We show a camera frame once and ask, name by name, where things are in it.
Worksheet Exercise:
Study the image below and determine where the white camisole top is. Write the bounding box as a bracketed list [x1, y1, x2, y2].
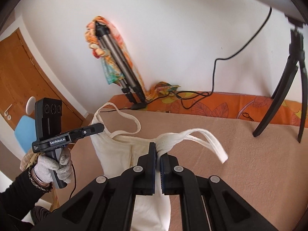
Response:
[89, 102, 229, 231]

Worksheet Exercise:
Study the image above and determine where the left forearm black sleeve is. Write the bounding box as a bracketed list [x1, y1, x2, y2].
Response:
[1, 166, 52, 230]

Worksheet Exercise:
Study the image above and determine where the left gloved hand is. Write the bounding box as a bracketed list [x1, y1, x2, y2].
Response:
[32, 148, 73, 184]

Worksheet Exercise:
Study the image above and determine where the blue chair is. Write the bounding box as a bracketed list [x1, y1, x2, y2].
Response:
[14, 115, 37, 153]

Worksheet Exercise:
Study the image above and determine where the wooden door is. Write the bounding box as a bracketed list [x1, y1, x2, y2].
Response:
[0, 29, 85, 131]

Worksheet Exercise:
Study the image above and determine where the beige blanket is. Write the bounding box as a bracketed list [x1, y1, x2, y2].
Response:
[54, 109, 308, 231]

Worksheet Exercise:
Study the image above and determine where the large grey tripod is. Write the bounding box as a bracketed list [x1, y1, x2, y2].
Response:
[95, 21, 147, 110]

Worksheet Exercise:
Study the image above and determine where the colourful orange scarf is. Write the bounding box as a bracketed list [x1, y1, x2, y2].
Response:
[85, 16, 179, 103]

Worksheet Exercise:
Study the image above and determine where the black power cable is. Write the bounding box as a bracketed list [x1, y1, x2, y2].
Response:
[100, 6, 273, 113]

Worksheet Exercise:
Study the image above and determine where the small black ring-light tripod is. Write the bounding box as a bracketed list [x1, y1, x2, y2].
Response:
[253, 16, 307, 142]

